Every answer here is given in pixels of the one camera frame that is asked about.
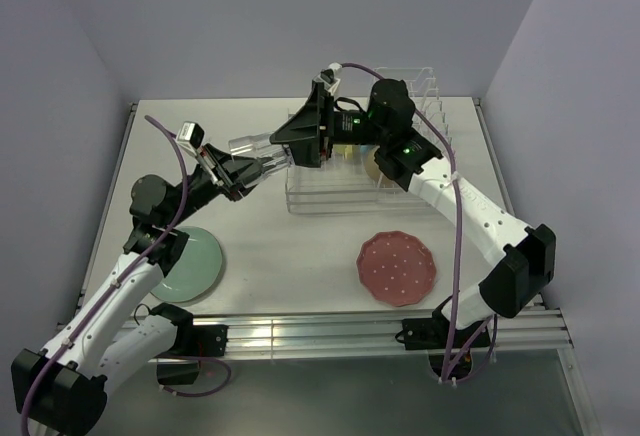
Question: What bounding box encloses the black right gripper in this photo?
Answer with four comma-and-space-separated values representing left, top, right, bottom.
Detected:
268, 82, 386, 169

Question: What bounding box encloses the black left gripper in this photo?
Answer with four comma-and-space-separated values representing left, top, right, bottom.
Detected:
166, 143, 275, 228

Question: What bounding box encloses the clear drinking glass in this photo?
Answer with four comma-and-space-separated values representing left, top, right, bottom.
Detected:
229, 133, 290, 175

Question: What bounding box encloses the yellow ceramic mug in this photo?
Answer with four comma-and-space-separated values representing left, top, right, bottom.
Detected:
333, 145, 361, 161

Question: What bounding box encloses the beige ceramic bowl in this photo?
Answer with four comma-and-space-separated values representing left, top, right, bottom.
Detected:
364, 146, 393, 188

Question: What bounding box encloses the green ceramic plate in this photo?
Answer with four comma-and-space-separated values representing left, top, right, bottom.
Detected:
151, 226, 225, 303

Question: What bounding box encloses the pink dotted plate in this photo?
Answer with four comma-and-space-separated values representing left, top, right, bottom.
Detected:
356, 231, 438, 308

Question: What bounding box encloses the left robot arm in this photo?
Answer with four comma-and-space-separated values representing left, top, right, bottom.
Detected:
11, 144, 277, 435

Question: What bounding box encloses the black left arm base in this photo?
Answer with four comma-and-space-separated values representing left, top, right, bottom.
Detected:
156, 325, 231, 393

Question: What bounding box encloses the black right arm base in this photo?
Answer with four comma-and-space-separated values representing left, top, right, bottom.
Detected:
394, 317, 491, 351

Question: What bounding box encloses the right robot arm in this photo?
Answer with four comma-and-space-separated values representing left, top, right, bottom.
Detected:
270, 79, 556, 346

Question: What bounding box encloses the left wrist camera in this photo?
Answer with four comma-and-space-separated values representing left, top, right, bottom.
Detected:
176, 121, 204, 150

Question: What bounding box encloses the white wire dish rack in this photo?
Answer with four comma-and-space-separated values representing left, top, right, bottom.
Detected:
285, 67, 452, 215

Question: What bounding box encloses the aluminium frame rail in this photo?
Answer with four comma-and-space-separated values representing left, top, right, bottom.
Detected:
54, 305, 574, 363

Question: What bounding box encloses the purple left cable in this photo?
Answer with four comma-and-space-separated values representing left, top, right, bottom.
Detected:
19, 115, 190, 432

